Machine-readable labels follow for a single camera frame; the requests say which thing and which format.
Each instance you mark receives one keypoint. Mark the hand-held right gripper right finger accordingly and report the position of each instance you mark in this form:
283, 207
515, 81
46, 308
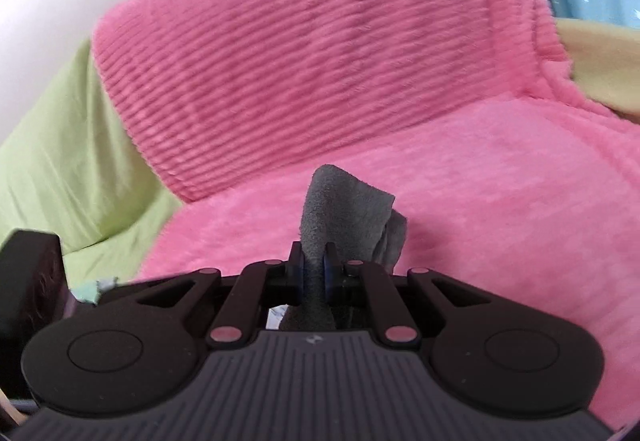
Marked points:
329, 276

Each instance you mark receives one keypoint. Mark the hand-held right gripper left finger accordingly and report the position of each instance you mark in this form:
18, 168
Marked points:
296, 273

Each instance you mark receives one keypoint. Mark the clear plastic jar white lid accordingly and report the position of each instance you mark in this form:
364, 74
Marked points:
276, 317

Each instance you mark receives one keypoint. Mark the grey cleaning cloth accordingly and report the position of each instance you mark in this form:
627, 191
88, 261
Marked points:
342, 206

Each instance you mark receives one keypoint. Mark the teal printed cloth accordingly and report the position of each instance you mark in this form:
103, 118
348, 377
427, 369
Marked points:
95, 291

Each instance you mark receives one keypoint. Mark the green bed sheet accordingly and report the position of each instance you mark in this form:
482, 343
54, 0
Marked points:
65, 161

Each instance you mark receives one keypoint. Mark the pink ribbed fleece blanket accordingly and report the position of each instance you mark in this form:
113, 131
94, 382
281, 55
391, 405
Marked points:
350, 46

